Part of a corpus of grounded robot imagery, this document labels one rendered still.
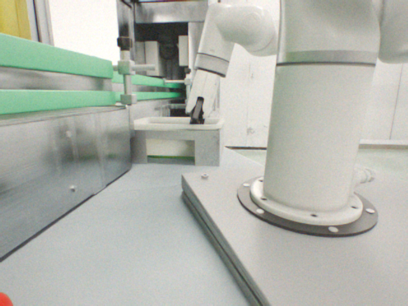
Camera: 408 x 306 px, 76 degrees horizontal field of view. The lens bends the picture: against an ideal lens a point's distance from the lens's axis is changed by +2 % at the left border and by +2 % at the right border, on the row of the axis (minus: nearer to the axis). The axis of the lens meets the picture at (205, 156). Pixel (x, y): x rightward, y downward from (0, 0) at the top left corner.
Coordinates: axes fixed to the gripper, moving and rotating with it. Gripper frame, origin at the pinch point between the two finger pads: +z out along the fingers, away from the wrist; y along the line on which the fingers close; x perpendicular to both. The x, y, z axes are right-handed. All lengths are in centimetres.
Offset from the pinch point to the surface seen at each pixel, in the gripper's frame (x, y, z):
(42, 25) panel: -44.0, -4.9, -15.7
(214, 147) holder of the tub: 5.7, 6.5, -0.2
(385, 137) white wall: 264, -391, -6
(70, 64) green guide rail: -16.6, 25.1, -10.2
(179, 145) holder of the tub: -2.0, 6.1, 1.5
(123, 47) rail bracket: -16.0, 10.1, -15.0
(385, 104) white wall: 243, -392, -54
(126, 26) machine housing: -50, -67, -28
